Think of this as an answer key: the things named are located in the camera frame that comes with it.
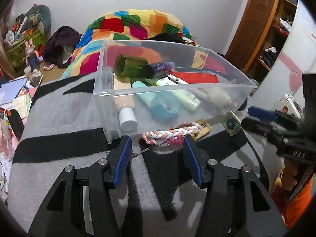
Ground beige cosmetic tube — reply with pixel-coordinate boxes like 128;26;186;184
113;73;138;132

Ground dark folded clothes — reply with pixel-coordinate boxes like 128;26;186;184
263;47;278;67

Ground white toy vehicle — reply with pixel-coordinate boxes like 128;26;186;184
272;94;304;119

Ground tan card tag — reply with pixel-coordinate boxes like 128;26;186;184
191;118;212;142

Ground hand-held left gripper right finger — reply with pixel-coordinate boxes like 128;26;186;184
183;136;288;237

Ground white tube with dark label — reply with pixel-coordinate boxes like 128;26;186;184
155;77;179;86

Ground folded clothes with white top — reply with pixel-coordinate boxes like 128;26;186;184
279;17;294;35

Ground blue notebook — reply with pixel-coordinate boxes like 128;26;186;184
0;78;27;104

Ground wooden door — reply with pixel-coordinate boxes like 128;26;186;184
225;0;279;70

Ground mint green tube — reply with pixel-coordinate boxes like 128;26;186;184
131;81;158;109

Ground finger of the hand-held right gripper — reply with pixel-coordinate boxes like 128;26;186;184
241;117;292;149
247;106;305;131

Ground pink notebook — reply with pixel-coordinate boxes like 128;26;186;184
23;86;37;97

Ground dark clothing pile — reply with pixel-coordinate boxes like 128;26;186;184
42;26;81;68

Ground red packet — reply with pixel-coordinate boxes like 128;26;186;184
170;71;220;84

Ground blue plastic ring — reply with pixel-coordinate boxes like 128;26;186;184
150;96;181;122

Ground white fluffy pom-pom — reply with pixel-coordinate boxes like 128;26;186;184
195;87;237;109

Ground grey black striped blanket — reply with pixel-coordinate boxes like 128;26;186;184
7;71;284;237

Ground clear plastic storage box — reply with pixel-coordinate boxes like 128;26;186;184
93;39;257;145

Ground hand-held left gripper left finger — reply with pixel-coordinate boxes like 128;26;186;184
28;135;133;237

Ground person's right hand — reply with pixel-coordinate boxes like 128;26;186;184
283;159;305;192

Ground pink rabbit toy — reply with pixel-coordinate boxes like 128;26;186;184
23;39;39;63

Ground purple cosmetic bottle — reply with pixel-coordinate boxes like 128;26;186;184
142;61;176;79

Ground long pale green tube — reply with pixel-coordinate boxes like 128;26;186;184
158;86;201;111

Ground dark green glass bottle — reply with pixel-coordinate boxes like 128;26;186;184
114;54;149;77

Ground grey green neck pillow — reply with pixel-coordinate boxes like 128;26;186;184
25;4;52;34

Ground green cluttered storage box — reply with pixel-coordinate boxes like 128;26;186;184
5;28;47;66

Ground green white booklet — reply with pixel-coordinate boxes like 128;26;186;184
12;95;32;119

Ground black handheld device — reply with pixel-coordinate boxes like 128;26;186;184
6;109;25;141

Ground green square compact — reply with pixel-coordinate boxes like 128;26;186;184
221;112;242;137

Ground black garment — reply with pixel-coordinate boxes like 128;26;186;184
143;33;190;43

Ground white pen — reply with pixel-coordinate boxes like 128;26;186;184
165;73;188;84

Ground braided pastel bracelet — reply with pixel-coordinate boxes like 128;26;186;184
141;121;201;145

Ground colourful patchwork quilt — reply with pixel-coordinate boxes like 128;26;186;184
60;9;311;228

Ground blue drinking bottle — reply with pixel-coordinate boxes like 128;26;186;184
29;55;40;71

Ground white sliding wardrobe door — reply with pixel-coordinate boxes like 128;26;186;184
252;0;316;119

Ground pink charm strap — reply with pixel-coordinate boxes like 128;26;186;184
131;135;185;158

